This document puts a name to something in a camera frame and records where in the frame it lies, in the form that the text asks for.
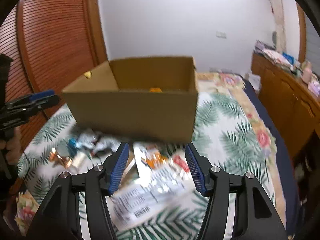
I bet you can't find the wooden louvered wardrobe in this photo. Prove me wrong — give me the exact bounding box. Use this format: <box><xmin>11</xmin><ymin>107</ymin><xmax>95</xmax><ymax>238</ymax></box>
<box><xmin>0</xmin><ymin>0</ymin><xmax>110</xmax><ymax>153</ymax></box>

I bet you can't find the white wall switch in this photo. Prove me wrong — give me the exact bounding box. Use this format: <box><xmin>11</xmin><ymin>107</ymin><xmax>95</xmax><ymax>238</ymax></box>
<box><xmin>216</xmin><ymin>31</ymin><xmax>227</xmax><ymax>39</ymax></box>

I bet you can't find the blue candy wrapper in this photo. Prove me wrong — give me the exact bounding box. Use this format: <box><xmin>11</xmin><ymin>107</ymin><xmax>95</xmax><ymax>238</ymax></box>
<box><xmin>67</xmin><ymin>138</ymin><xmax>82</xmax><ymax>158</ymax></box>

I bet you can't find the wooden sideboard cabinet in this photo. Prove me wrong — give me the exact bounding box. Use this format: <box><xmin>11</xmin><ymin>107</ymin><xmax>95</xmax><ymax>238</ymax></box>
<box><xmin>251</xmin><ymin>53</ymin><xmax>319</xmax><ymax>201</ymax></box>

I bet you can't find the cream curtain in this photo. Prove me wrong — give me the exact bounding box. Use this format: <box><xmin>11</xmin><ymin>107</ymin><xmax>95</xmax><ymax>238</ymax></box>
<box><xmin>269</xmin><ymin>0</ymin><xmax>286</xmax><ymax>53</ymax></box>

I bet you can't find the folded floral clothes pile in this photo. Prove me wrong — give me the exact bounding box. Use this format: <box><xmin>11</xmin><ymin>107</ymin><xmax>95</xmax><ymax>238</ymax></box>
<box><xmin>254</xmin><ymin>40</ymin><xmax>296</xmax><ymax>71</ymax></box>

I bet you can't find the yellow Pikachu plush toy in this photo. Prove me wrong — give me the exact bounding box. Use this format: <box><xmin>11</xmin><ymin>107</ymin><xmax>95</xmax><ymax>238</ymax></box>
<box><xmin>84</xmin><ymin>71</ymin><xmax>92</xmax><ymax>79</ymax></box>

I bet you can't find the brown cardboard box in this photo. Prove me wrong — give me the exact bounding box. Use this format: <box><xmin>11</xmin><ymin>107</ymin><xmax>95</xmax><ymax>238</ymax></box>
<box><xmin>62</xmin><ymin>56</ymin><xmax>198</xmax><ymax>143</ymax></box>

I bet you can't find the person's left hand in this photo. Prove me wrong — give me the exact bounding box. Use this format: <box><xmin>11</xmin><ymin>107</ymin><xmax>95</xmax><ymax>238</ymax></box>
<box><xmin>1</xmin><ymin>126</ymin><xmax>22</xmax><ymax>165</ymax></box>

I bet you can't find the palm leaf bed sheet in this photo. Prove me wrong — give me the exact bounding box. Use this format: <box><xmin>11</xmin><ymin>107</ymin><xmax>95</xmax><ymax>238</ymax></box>
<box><xmin>15</xmin><ymin>73</ymin><xmax>286</xmax><ymax>239</ymax></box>

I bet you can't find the small white snack bar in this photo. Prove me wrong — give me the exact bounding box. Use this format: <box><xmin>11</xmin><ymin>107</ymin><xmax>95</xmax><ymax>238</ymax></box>
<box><xmin>71</xmin><ymin>152</ymin><xmax>91</xmax><ymax>169</ymax></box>

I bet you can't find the crumpled white snack bag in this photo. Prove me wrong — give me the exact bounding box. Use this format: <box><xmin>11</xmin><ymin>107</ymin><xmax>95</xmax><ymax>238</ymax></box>
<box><xmin>91</xmin><ymin>136</ymin><xmax>121</xmax><ymax>156</ymax></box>

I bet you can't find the copper foil candy wrapper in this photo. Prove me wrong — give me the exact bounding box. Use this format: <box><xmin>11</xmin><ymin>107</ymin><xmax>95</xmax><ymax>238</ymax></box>
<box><xmin>48</xmin><ymin>147</ymin><xmax>72</xmax><ymax>168</ymax></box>

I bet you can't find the grey window blind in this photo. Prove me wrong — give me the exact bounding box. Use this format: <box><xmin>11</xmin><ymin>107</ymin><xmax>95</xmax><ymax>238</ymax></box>
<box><xmin>305</xmin><ymin>15</ymin><xmax>320</xmax><ymax>78</ymax></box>

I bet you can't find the crumpled white red bag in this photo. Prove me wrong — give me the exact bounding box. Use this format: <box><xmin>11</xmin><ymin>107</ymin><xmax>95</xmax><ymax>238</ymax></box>
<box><xmin>69</xmin><ymin>128</ymin><xmax>102</xmax><ymax>150</ymax></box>

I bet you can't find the floral quilt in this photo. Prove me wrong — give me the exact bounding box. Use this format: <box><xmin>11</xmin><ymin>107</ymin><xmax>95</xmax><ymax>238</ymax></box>
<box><xmin>192</xmin><ymin>73</ymin><xmax>286</xmax><ymax>224</ymax></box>

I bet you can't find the orange snack inside box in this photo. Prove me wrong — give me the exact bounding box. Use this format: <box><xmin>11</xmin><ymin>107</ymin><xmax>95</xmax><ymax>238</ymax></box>
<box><xmin>149</xmin><ymin>87</ymin><xmax>162</xmax><ymax>93</ymax></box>

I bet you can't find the white orange snack pouch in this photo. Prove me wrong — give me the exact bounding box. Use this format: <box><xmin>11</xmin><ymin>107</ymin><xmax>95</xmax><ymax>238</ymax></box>
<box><xmin>140</xmin><ymin>148</ymin><xmax>169</xmax><ymax>170</ymax></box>

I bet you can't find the white long snack packet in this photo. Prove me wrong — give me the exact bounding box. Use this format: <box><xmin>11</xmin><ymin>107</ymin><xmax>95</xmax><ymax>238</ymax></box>
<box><xmin>107</xmin><ymin>142</ymin><xmax>195</xmax><ymax>231</ymax></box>

